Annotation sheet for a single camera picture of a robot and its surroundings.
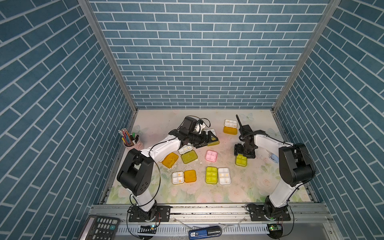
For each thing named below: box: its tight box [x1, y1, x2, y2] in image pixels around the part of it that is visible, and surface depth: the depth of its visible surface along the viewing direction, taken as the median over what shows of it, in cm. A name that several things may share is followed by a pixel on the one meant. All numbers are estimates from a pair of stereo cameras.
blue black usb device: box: [188, 226, 223, 240], surface depth 67 cm
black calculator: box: [77, 214, 120, 240], surface depth 69 cm
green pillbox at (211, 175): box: [205, 166, 218, 185], surface depth 88 cm
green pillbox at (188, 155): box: [177, 144, 198, 164], surface depth 97 cm
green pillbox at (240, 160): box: [235, 153, 248, 167], surface depth 94 cm
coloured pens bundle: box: [118, 128, 139, 146], surface depth 90 cm
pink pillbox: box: [205, 150, 218, 163], surface depth 96 cm
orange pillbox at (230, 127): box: [223, 119, 238, 135], surface depth 111 cm
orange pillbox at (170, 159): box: [162, 152, 179, 169], surface depth 95 cm
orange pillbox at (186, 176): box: [172, 169, 197, 185], surface depth 88 cm
